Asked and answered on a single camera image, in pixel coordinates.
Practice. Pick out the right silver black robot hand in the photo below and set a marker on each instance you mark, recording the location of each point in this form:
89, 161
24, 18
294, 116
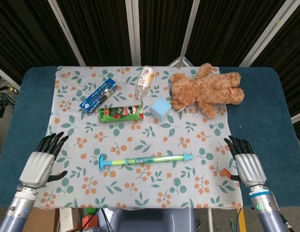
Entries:
250, 169

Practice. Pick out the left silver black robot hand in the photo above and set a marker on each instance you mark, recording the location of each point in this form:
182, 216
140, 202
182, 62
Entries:
37, 169

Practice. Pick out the green blue telescopic toy stick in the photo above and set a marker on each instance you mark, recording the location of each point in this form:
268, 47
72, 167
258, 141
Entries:
145, 159

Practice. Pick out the green block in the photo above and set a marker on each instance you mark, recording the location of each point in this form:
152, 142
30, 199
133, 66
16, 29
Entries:
90, 211

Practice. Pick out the orange-red block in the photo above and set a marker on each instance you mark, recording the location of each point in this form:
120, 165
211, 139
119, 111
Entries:
89, 221

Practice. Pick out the brown plush teddy bear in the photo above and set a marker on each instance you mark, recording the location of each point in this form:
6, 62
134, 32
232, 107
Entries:
208, 89

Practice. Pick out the brown cardboard box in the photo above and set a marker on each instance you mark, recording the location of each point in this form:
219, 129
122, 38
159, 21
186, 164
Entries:
43, 221

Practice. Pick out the white table leg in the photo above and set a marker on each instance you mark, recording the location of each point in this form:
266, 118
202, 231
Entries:
210, 220

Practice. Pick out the blue Oreo cookie box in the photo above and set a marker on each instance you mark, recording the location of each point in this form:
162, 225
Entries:
99, 95

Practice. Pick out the green Pringles chips can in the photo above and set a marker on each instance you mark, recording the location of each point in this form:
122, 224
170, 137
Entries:
121, 113

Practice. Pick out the floral print tablecloth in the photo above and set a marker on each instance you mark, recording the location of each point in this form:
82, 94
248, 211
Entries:
140, 188

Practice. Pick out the light blue foam cube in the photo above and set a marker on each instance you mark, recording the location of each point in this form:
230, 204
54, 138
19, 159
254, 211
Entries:
159, 108

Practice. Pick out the grey robot torso base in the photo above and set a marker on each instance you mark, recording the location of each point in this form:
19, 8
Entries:
150, 220

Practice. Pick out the clear plastic drink bottle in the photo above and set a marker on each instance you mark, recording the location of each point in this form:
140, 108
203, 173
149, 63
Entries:
145, 79

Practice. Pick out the dark folding screen white frame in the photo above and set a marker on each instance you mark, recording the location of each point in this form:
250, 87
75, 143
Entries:
101, 31

